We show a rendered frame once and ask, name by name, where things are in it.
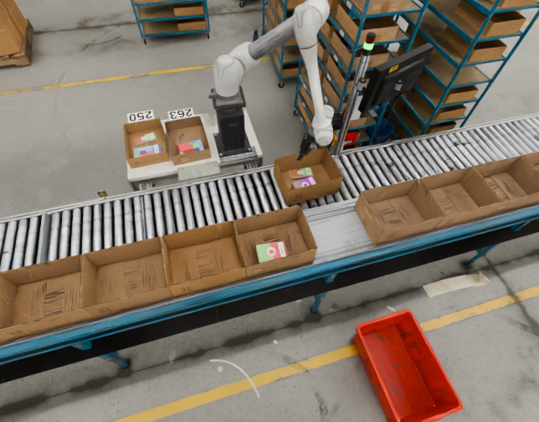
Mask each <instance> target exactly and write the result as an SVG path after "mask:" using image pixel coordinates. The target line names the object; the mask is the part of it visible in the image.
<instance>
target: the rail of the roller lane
mask: <svg viewBox="0 0 539 422"><path fill-rule="evenodd" d="M537 116H539V112H537V113H533V114H529V115H524V116H516V117H512V118H507V119H503V120H498V121H491V122H486V123H482V124H478V125H473V126H465V127H461V128H456V129H452V130H447V131H440V132H435V133H431V134H427V135H422V136H414V137H410V138H405V139H401V140H396V141H392V142H384V143H380V144H376V145H371V146H366V147H359V148H354V149H350V150H345V151H341V154H340V155H339V156H338V155H337V156H335V154H334V152H333V153H330V154H331V156H332V158H333V157H339V158H340V160H341V156H342V155H346V156H347V158H348V155H349V154H351V153H353V154H354V155H355V157H356V153H357V152H361V153H362V155H363V152H365V151H366V150H368V151H369V152H370V151H371V150H372V149H376V150H378V148H380V147H383V149H384V150H385V147H387V146H390V147H392V146H393V145H396V144H397V145H398V146H399V145H400V144H402V143H405V145H406V144H407V143H408V142H412V143H414V142H415V141H417V140H418V141H419V142H420V141H421V140H423V139H426V141H427V140H428V139H429V138H430V137H432V138H433V139H434V138H435V137H437V136H439V137H441V136H442V135H446V136H447V135H448V134H450V133H452V134H453V135H454V134H455V133H456V132H459V133H461V132H462V131H466V132H467V131H468V130H474V129H476V128H479V129H480V128H482V127H485V128H486V127H487V126H494V125H500V124H501V123H504V124H506V123H507V122H510V123H512V122H513V121H519V120H525V119H526V118H528V119H530V118H532V117H537ZM356 158H357V157H356ZM348 160H349V158H348ZM274 167H275V165H269V166H264V167H257V168H252V169H248V170H243V171H239V172H231V173H227V174H223V175H218V176H213V177H209V178H201V179H197V180H192V181H188V182H184V183H176V184H172V185H167V186H162V187H159V188H150V189H146V190H141V191H137V192H133V193H125V194H121V195H116V196H111V197H107V198H108V199H107V200H105V199H104V198H99V199H95V200H90V201H86V202H82V203H74V204H69V205H65V206H60V207H56V208H48V209H44V210H39V211H35V212H31V213H26V214H18V215H14V216H9V217H5V218H2V219H0V224H6V225H7V226H8V223H9V222H10V221H16V222H18V225H19V221H20V219H28V221H29V224H30V219H31V218H32V217H39V218H40V221H39V222H42V214H43V213H44V212H51V213H56V212H57V213H61V218H62V217H63V212H64V211H65V210H69V211H71V216H73V210H74V209H75V208H80V209H81V210H82V214H83V213H84V207H85V206H91V208H92V212H94V205H95V204H101V205H102V209H104V203H106V202H110V203H112V208H114V202H115V201H116V200H120V201H121V202H122V206H123V205H124V199H125V198H130V199H131V202H132V203H134V197H135V196H140V197H142V198H143V196H144V195H145V194H150V195H151V199H153V194H154V193H160V194H161V198H163V196H162V192H163V191H165V190H167V191H169V192H170V196H172V190H173V189H174V188H177V189H178V190H179V193H180V194H181V193H182V191H181V188H182V187H188V192H191V188H190V187H191V186H192V185H197V187H198V190H200V187H199V185H200V183H206V185H207V188H209V186H208V183H209V182H211V181H214V182H215V184H216V187H217V186H218V180H219V179H223V180H224V184H225V185H226V184H227V183H226V179H227V178H232V179H233V181H234V183H235V177H237V176H240V177H241V178H242V181H244V175H245V174H248V175H250V178H251V179H253V178H252V174H253V173H254V172H257V173H258V174H259V177H260V178H261V175H260V173H261V172H262V171H266V172H267V174H268V176H269V175H270V174H269V170H270V169H274Z"/></svg>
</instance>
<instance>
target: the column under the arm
mask: <svg viewBox="0 0 539 422"><path fill-rule="evenodd" d="M216 115H217V122H218V133H213V137H214V140H215V143H216V147H217V150H218V155H219V157H226V156H231V155H236V154H240V153H246V152H252V148H251V146H250V143H249V139H248V137H247V134H246V131H245V126H244V112H243V109H242V107H240V108H237V109H236V111H235V112H232V113H226V112H224V111H223V110H216Z"/></svg>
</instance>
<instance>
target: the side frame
mask: <svg viewBox="0 0 539 422"><path fill-rule="evenodd" d="M534 219H539V207H538V208H533V209H529V210H526V211H522V212H520V213H516V214H510V215H506V216H504V217H500V218H497V219H492V220H488V221H485V222H481V223H478V224H472V225H469V226H465V227H462V228H459V229H453V230H450V231H446V232H443V233H440V234H434V235H431V236H428V237H424V238H421V239H416V240H412V241H409V242H405V243H401V244H396V245H393V246H389V247H386V248H383V249H380V250H374V251H371V252H367V253H364V254H360V255H355V256H352V257H348V258H345V259H341V260H336V261H332V262H329V263H325V264H323V265H317V266H313V267H311V268H307V269H303V270H298V271H295V272H291V273H288V274H284V275H279V276H276V277H272V278H269V279H265V280H260V281H256V282H253V283H250V284H247V285H243V286H237V287H234V288H231V289H227V290H224V291H219V292H215V293H212V294H208V295H205V296H200V297H196V298H192V299H190V300H186V301H180V302H177V303H174V304H171V305H167V306H161V307H158V308H155V309H151V310H148V311H143V312H139V313H136V314H132V315H129V316H124V317H120V318H116V319H114V320H110V321H107V322H101V323H98V324H95V325H91V326H87V327H82V328H79V329H75V330H72V331H69V332H63V333H60V334H56V335H53V336H50V337H44V338H40V339H38V340H34V341H31V342H26V343H22V344H18V345H15V346H11V347H6V348H3V349H0V365H1V364H5V363H10V362H13V361H17V360H19V359H23V358H28V357H32V356H35V355H38V354H41V353H46V352H50V351H53V350H57V349H60V348H63V347H68V346H72V345H75V344H78V343H82V342H87V341H90V340H94V339H96V338H100V337H105V336H109V335H112V334H115V333H118V332H123V331H127V330H131V329H133V328H137V327H143V326H145V325H149V324H152V323H155V322H161V321H164V320H167V319H171V318H174V317H179V316H182V315H186V314H189V313H192V312H195V311H201V310H204V309H208V308H210V307H214V306H219V305H222V304H226V303H229V302H232V301H238V300H241V299H244V298H248V297H251V296H257V295H259V294H263V293H266V292H269V291H275V290H278V289H281V288H285V287H287V286H293V285H296V284H300V283H303V282H306V281H309V280H314V279H318V278H321V277H325V276H328V275H334V274H336V273H340V272H343V271H346V270H352V269H355V268H358V267H362V266H364V265H370V264H373V263H377V262H380V261H383V260H389V259H392V258H395V257H399V256H401V255H407V254H410V253H413V252H417V251H420V250H426V249H429V248H432V247H435V246H439V245H442V244H448V243H450V242H454V241H457V240H460V239H466V238H469V237H472V236H476V235H478V234H484V233H487V232H490V231H494V230H497V229H503V228H506V227H509V226H512V225H516V224H521V223H525V222H527V221H531V220H534Z"/></svg>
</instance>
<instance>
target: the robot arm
mask: <svg viewBox="0 0 539 422"><path fill-rule="evenodd" d="M329 12H330V6H329V3H328V2H327V0H307V1H306V2H304V3H303V4H301V5H299V6H297V7H296V8H295V11H294V15H293V16H292V17H290V18H288V19H287V20H285V21H284V22H283V23H281V24H280V25H278V26H277V27H275V28H273V29H272V30H270V31H269V32H268V33H266V34H265V35H263V36H262V37H260V38H259V39H257V40H256V41H254V42H253V43H251V42H245V43H243V44H240V45H238V46H237V47H236V48H235V49H233V50H232V51H231V53H230V54H224V55H221V56H219V57H218V58H217V59H216V61H215V64H214V67H213V77H214V84H215V88H214V89H213V93H211V94H208V98H209V99H216V106H228V105H236V104H239V105H242V104H243V103H244V102H243V100H242V98H241V94H240V91H239V90H240V88H239V84H240V82H241V80H242V78H243V76H244V75H246V73H247V72H249V71H251V70H252V69H253V68H254V67H255V66H256V65H258V64H259V62H260V58H262V57H263V56H265V55H267V54H268V53H269V52H271V51H273V50H274V49H277V48H278V47H280V46H281V45H282V44H285V43H286V42H288V41H289V40H291V39H293V38H294V37H295V38H296V41H297V43H298V46H299V49H300V52H301V54H302V57H303V60H304V61H305V66H306V69H307V74H308V78H309V82H310V88H311V95H312V100H313V105H314V109H315V116H314V118H313V121H312V123H311V126H310V127H309V129H308V133H307V134H306V136H304V138H303V141H302V143H301V144H300V152H299V153H300V155H299V157H298V158H297V161H301V159H302V158H303V156H307V155H308V153H309V152H310V151H311V150H312V149H313V148H314V147H312V145H313V143H314V142H315V141H316V142H317V143H318V144H319V145H321V146H326V145H329V144H330V143H331V141H332V138H333V129H332V125H331V121H332V117H333V114H334V110H333V108H332V107H331V106H329V105H323V100H322V94H321V82H320V76H319V71H318V64H317V34H318V31H319V29H320V28H321V27H322V25H323V24H324V23H325V21H326V20H327V18H328V16H329Z"/></svg>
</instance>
